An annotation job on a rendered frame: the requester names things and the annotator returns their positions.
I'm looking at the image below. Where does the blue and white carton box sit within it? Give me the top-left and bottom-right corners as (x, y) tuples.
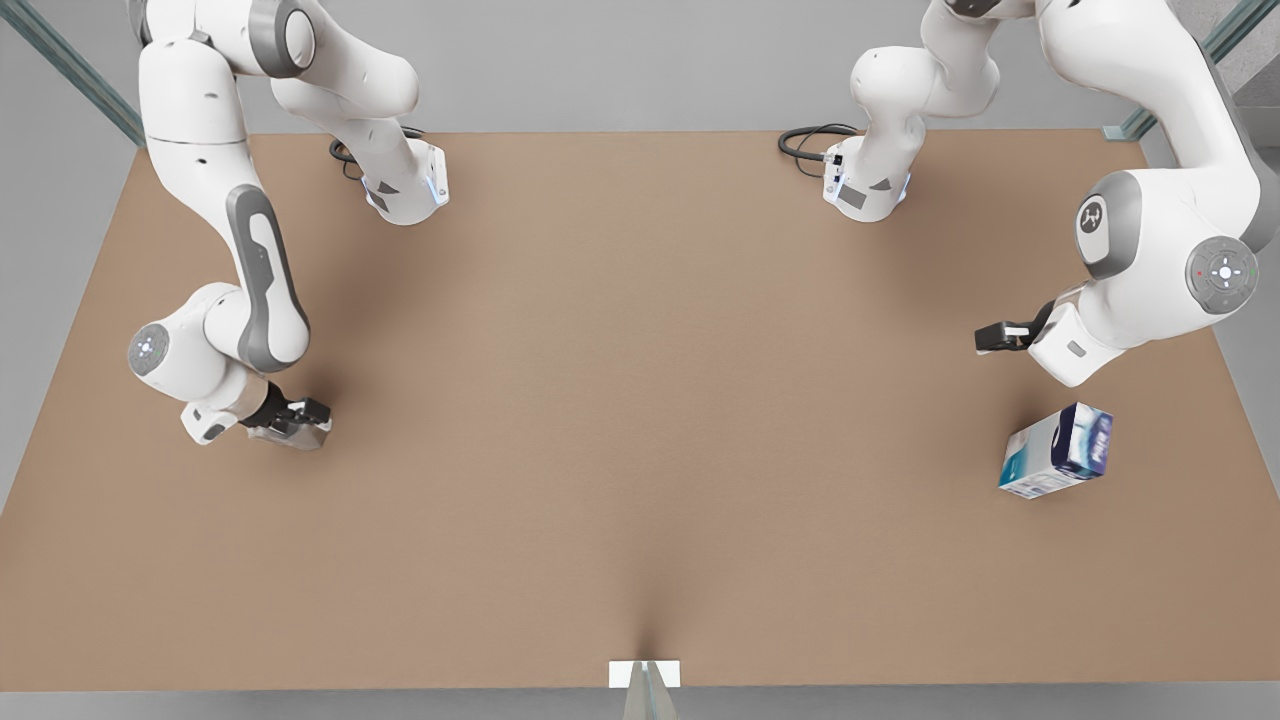
(998, 402), (1115, 500)

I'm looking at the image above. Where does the black cable loop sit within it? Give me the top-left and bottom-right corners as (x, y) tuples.
(778, 123), (863, 179)
(329, 126), (427, 182)

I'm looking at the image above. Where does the silver frame post with white foot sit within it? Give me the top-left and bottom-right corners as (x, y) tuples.
(609, 660), (682, 720)

